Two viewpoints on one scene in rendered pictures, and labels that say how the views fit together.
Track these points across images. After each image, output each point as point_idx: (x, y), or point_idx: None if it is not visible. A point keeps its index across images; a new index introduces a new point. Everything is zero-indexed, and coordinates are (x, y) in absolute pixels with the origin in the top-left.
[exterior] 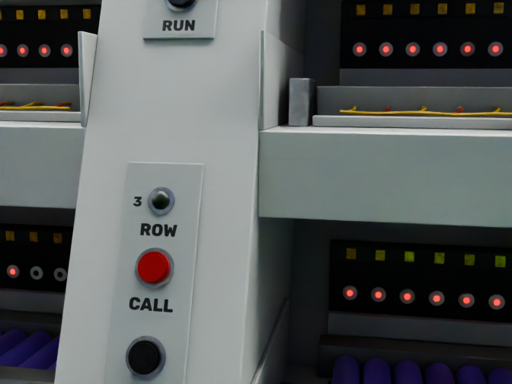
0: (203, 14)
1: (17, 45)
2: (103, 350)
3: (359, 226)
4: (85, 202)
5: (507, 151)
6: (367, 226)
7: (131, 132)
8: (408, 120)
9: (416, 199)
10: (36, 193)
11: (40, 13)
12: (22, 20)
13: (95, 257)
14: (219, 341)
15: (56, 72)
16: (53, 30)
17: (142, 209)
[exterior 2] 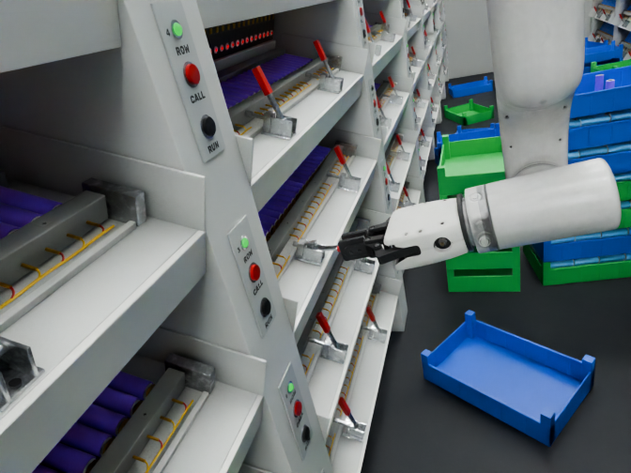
0: (365, 38)
1: (250, 36)
2: (374, 124)
3: None
4: (367, 93)
5: (379, 61)
6: None
7: (366, 73)
8: None
9: (375, 74)
10: (358, 95)
11: (257, 20)
12: (253, 23)
13: (370, 105)
14: (377, 114)
15: (260, 47)
16: (257, 27)
17: (371, 91)
